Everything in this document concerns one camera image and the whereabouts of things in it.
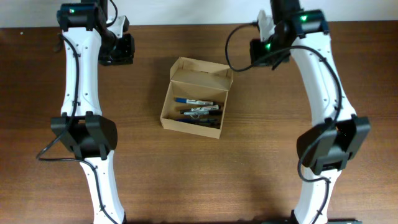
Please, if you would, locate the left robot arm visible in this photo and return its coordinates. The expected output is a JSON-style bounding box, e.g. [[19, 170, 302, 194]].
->
[[50, 0, 135, 223]]

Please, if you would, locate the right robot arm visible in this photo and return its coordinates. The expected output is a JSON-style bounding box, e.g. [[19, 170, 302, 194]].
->
[[251, 1, 371, 223]]

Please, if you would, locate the blue ballpoint pen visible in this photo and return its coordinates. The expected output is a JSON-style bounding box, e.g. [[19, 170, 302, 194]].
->
[[176, 118, 218, 123]]

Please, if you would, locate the black whiteboard marker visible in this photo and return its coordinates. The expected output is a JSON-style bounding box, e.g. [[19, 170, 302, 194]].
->
[[180, 105, 221, 114]]

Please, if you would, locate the grey black permanent marker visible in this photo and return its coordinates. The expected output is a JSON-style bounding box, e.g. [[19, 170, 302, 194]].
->
[[183, 110, 223, 116]]

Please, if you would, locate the brown cardboard box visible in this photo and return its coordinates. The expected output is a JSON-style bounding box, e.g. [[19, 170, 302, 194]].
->
[[160, 57, 233, 139]]

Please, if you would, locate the black transparent ballpoint pen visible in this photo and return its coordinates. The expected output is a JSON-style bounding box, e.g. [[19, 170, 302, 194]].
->
[[194, 122, 221, 128]]

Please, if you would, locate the blue whiteboard marker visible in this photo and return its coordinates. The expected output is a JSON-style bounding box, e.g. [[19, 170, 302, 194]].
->
[[175, 98, 215, 106]]

